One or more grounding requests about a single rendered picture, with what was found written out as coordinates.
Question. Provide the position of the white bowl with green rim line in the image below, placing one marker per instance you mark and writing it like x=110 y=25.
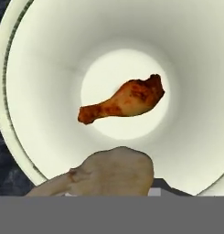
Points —
x=55 y=76

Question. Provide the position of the brown roasted chicken drumstick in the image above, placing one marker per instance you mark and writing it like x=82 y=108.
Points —
x=131 y=99

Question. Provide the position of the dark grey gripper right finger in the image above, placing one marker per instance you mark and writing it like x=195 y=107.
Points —
x=165 y=189

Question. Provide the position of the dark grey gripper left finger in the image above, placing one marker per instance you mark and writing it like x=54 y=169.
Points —
x=70 y=194

